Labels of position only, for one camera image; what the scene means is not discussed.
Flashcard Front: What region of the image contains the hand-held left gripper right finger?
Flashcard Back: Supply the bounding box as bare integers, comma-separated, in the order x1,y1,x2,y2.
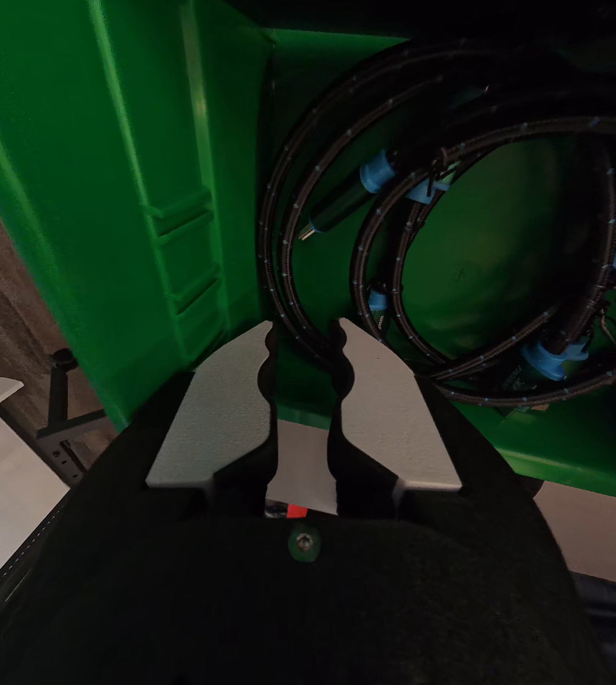
330,318,464,493

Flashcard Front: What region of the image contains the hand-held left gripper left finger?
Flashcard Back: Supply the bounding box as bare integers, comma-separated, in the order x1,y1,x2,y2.
146,321,279,491

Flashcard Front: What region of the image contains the green plastic bin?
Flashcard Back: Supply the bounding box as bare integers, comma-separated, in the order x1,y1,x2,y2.
0,0,616,509

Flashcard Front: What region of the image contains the black metal frame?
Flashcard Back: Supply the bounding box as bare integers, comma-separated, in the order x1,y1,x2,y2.
35,348,116,484

